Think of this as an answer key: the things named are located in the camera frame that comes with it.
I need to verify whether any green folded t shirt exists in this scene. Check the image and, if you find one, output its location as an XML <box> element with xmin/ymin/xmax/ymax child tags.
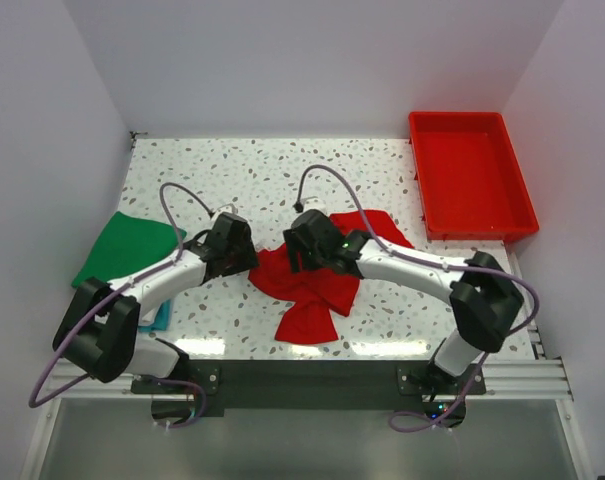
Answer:
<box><xmin>71</xmin><ymin>211</ymin><xmax>178</xmax><ymax>288</ymax></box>

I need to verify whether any red plastic bin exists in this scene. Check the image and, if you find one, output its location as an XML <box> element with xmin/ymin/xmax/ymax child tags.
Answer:
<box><xmin>408</xmin><ymin>111</ymin><xmax>539</xmax><ymax>244</ymax></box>

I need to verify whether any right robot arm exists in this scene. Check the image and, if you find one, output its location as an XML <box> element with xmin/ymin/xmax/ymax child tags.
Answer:
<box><xmin>284</xmin><ymin>209</ymin><xmax>524</xmax><ymax>393</ymax></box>

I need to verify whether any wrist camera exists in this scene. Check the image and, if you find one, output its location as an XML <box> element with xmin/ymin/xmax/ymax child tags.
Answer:
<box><xmin>214</xmin><ymin>203</ymin><xmax>238</xmax><ymax>216</ymax></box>
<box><xmin>301</xmin><ymin>197</ymin><xmax>327</xmax><ymax>215</ymax></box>

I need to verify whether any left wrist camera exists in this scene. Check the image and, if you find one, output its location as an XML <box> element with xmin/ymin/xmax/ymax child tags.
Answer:
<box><xmin>214</xmin><ymin>203</ymin><xmax>238</xmax><ymax>216</ymax></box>

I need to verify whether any red t shirt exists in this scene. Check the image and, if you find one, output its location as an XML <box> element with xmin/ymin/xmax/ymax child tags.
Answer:
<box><xmin>247</xmin><ymin>210</ymin><xmax>416</xmax><ymax>345</ymax></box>

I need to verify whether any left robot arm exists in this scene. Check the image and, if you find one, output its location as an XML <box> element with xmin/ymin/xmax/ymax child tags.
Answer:
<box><xmin>53</xmin><ymin>211</ymin><xmax>258</xmax><ymax>392</ymax></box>

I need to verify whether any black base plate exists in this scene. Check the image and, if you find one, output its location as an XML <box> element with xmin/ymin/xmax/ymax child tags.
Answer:
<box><xmin>131</xmin><ymin>360</ymin><xmax>486</xmax><ymax>420</ymax></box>

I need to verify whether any teal folded t shirt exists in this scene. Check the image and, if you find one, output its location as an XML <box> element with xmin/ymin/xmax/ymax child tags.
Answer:
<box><xmin>138</xmin><ymin>299</ymin><xmax>172</xmax><ymax>333</ymax></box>

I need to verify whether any aluminium frame rail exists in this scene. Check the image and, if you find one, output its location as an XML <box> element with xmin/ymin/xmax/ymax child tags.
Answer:
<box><xmin>46</xmin><ymin>319</ymin><xmax>576</xmax><ymax>401</ymax></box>

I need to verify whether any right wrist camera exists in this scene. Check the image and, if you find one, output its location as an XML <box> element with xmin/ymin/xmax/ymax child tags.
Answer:
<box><xmin>301</xmin><ymin>197</ymin><xmax>327</xmax><ymax>215</ymax></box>

